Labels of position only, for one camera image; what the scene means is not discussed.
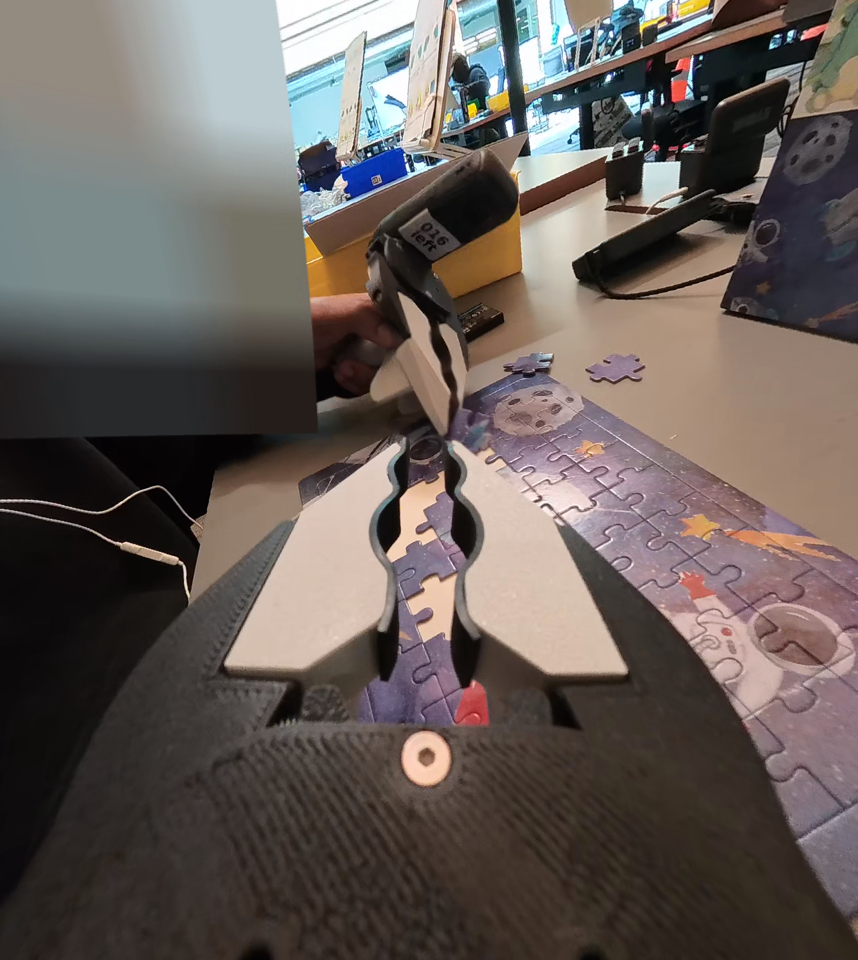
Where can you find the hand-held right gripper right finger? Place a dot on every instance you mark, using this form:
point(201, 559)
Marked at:
point(541, 600)

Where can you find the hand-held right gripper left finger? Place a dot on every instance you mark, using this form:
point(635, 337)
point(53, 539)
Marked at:
point(316, 592)

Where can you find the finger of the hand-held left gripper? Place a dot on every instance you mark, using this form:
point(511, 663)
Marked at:
point(456, 367)
point(421, 352)

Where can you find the purple jigsaw puzzle piece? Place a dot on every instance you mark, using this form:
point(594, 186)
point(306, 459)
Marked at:
point(614, 367)
point(528, 364)

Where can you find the space jigsaw puzzle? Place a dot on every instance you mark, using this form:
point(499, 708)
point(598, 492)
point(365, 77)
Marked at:
point(661, 510)

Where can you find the person's left hand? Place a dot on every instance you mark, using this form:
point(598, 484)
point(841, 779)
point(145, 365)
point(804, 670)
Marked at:
point(350, 330)

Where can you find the yellow plastic bin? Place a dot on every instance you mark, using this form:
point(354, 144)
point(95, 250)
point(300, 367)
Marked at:
point(492, 259)

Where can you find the blue plastic bin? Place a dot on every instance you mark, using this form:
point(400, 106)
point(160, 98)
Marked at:
point(372, 172)

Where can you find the wooden display board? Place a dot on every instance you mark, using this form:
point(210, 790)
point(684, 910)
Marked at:
point(429, 67)
point(351, 97)

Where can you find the small black charger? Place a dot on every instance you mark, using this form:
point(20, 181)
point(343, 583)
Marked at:
point(623, 172)

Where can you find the black battery charger case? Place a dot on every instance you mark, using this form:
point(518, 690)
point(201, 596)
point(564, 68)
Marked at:
point(646, 240)

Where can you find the person's black clothing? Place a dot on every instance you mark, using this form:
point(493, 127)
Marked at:
point(39, 675)

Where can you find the black device on stand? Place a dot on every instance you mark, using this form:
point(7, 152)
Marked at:
point(743, 135)

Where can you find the puzzle box lid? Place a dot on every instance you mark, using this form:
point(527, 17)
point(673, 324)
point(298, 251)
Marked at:
point(833, 210)

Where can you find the black camera battery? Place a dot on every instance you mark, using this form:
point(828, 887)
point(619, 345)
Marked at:
point(483, 319)

